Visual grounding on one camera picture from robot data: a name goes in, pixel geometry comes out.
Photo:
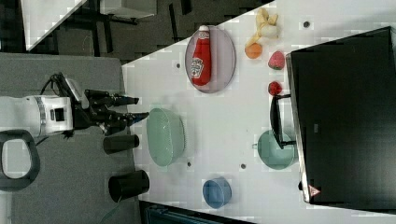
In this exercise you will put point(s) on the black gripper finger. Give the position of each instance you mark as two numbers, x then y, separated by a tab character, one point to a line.
133	118
125	100

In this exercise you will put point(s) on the purple round plate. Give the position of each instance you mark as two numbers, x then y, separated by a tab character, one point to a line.
222	60

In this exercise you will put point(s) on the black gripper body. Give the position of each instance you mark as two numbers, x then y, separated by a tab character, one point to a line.
98	113

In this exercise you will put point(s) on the green plastic strainer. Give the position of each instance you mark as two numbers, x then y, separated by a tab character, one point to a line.
166	136

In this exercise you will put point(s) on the toy orange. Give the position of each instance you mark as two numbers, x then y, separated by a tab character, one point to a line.
253	51

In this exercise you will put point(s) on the pink toy strawberry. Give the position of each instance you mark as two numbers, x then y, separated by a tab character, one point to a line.
277	61

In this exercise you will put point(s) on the red ketchup bottle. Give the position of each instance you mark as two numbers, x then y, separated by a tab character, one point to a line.
201	59

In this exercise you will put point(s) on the peeled toy banana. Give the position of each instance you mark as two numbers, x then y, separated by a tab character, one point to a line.
265	26

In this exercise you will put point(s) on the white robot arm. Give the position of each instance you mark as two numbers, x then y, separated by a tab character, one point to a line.
25	119

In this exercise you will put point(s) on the green cup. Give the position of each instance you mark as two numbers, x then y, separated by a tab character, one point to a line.
272	154

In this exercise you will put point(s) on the black toaster oven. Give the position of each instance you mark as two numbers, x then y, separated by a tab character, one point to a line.
343	104

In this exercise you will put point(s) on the large black cylinder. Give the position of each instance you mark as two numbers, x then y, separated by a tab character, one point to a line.
122	187

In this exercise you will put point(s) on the white side table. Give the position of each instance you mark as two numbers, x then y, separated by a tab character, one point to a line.
41	17

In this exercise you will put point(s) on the red toy strawberry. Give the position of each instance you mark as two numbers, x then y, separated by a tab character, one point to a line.
274	88

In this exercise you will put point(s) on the small black cylinder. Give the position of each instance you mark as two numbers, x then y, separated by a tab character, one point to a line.
115	144

